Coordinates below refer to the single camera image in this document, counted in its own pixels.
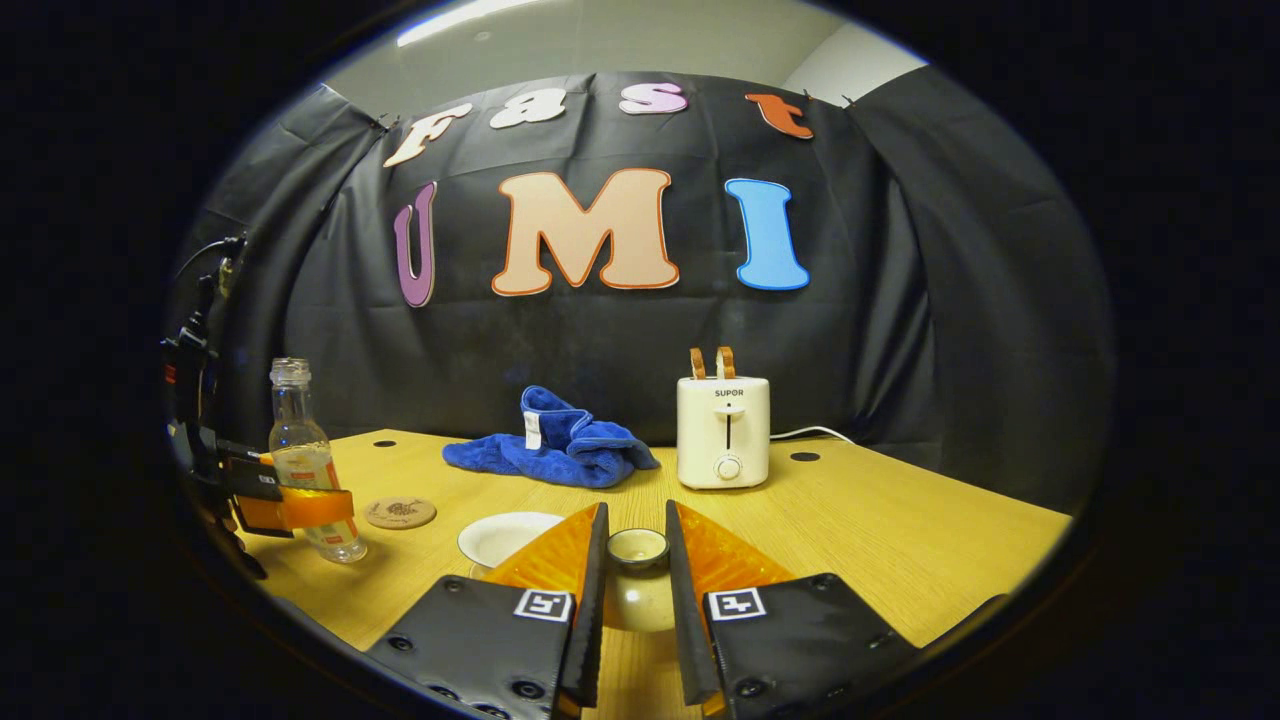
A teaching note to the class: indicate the clear plastic water bottle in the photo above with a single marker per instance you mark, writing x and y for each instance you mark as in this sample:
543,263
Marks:
300,450

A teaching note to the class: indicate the cream teacup lid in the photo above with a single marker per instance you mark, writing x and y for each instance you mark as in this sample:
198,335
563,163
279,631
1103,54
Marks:
640,600

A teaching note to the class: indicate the cream toaster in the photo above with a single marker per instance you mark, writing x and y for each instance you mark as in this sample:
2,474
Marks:
700,440

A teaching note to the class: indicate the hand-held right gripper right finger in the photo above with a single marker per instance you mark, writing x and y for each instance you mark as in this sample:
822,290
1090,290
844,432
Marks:
685,620

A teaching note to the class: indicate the blue towel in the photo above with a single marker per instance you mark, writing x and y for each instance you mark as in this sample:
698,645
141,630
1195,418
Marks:
570,455

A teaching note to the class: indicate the cream ceramic teacup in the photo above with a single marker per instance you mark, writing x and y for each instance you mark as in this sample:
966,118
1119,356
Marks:
505,540

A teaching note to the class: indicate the black backdrop cloth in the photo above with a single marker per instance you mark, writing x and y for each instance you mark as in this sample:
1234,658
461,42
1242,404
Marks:
600,340

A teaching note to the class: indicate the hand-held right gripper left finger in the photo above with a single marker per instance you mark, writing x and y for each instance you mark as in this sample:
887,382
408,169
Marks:
590,620

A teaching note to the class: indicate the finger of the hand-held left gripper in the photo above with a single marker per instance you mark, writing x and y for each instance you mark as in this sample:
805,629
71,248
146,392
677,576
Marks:
255,480
240,450

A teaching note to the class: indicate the toast slice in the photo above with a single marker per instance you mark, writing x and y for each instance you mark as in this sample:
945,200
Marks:
698,365
725,363

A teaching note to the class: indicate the round cork coaster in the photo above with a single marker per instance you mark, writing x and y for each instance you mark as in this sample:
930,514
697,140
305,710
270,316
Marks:
400,513

